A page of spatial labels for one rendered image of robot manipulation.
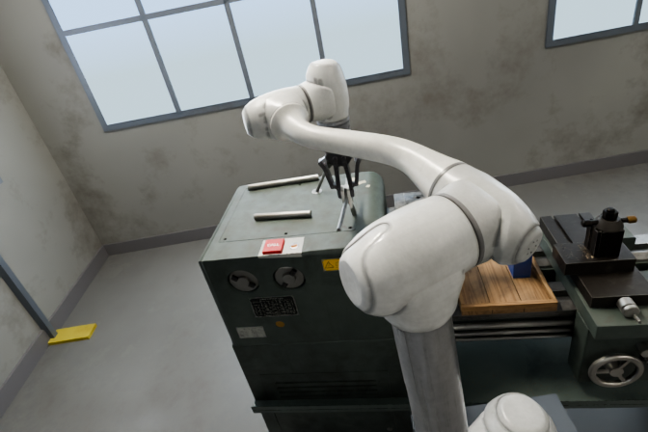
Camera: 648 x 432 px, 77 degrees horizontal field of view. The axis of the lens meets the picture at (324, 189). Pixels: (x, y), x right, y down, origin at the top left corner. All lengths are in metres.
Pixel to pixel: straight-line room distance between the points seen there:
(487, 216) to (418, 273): 0.14
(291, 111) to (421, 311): 0.56
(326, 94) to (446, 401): 0.72
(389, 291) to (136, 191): 3.31
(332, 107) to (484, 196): 0.52
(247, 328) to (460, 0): 2.56
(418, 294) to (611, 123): 3.56
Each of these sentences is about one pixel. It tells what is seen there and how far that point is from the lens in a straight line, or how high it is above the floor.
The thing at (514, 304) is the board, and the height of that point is 0.90.
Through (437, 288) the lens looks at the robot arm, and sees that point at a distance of 0.62.
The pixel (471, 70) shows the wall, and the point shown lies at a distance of 3.34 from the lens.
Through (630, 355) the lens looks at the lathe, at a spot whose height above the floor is 0.78.
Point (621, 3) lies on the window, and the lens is 3.73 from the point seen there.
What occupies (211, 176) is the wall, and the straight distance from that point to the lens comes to 3.50.
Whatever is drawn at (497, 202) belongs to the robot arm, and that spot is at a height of 1.61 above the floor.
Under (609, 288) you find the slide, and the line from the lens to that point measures 1.54.
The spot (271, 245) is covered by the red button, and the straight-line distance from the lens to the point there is 1.25.
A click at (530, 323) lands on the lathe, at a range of 1.63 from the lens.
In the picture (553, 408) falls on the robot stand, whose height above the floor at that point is 0.75.
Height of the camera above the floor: 1.99
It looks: 29 degrees down
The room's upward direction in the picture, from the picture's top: 12 degrees counter-clockwise
